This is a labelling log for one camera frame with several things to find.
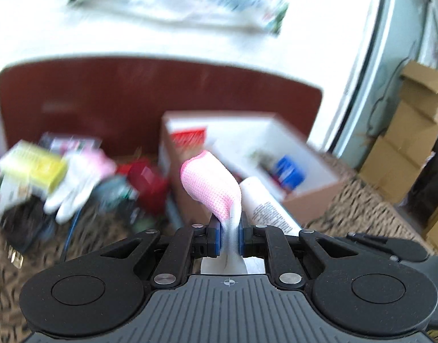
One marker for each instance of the black pouch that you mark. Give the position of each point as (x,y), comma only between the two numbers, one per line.
(30,221)

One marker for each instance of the yellow green box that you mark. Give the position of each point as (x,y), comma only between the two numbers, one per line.
(33,166)

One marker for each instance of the red printed packet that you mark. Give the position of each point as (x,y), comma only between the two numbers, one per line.
(188,138)

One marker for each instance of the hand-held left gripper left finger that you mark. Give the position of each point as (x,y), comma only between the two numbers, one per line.
(214,239)

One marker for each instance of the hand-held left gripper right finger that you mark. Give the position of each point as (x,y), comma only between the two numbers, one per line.
(242,239)

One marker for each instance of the dark red box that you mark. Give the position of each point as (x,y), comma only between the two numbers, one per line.
(147,185)

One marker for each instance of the white tube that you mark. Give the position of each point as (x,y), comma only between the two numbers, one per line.
(267,205)

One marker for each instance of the plain cardboard box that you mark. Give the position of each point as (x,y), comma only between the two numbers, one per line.
(424,89)
(397,153)

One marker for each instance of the white glove pink cuff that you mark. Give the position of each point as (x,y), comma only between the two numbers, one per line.
(78,182)
(210,182)

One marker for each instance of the brown black printed blanket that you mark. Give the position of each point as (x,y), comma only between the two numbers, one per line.
(358,203)

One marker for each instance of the white door frame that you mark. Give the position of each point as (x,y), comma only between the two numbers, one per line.
(376,43)

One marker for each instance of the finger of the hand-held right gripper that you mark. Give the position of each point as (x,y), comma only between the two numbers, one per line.
(390,248)

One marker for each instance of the brown cardboard box white inside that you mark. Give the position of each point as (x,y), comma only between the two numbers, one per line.
(322,193)

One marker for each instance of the blue container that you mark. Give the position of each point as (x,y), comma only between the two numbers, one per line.
(288,171)

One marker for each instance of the brown headboard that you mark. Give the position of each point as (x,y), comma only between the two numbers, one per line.
(133,96)

